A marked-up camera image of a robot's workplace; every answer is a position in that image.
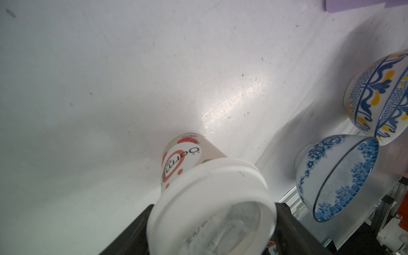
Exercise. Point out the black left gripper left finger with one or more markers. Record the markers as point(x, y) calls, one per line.
point(133, 240)

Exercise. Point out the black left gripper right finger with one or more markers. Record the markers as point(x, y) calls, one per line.
point(290, 236)

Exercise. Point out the yogurt cup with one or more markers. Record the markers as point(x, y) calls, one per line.
point(210, 204)

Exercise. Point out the purple perforated plastic basket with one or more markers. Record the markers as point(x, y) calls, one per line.
point(334, 6)

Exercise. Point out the blue patterned bowl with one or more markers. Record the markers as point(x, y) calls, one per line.
point(331, 172)

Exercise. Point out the yellow blue patterned plate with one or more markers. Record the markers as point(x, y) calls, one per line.
point(376, 99)

